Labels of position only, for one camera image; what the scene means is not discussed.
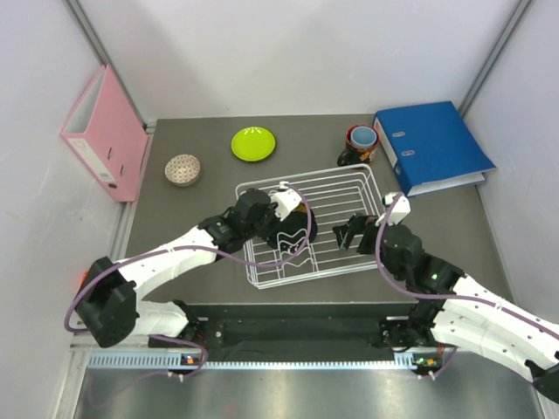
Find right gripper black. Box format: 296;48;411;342
333;213;405;282

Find lime green plate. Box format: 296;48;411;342
231;127;276;162

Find black skull mug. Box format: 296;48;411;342
336;125;380;167

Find patterned small bowl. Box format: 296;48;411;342
164;155;201;187

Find light blue cup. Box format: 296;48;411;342
349;125;378;149

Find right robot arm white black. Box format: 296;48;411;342
333;213;558;402

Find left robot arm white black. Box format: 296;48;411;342
70;189;300;348

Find blue binder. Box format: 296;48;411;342
374;101;495;197

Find pink binder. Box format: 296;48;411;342
59;65;148;203

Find white wire dish rack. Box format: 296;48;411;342
234;162;388;290

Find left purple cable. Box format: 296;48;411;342
64;183;314;335

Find purple cable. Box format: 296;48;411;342
64;183;314;335
374;195;559;340

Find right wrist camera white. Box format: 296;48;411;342
376;192;411;227

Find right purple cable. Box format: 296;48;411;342
374;195;559;340

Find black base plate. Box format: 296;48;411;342
148;300;438;362

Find slotted cable duct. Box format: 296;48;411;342
87;352;441;371

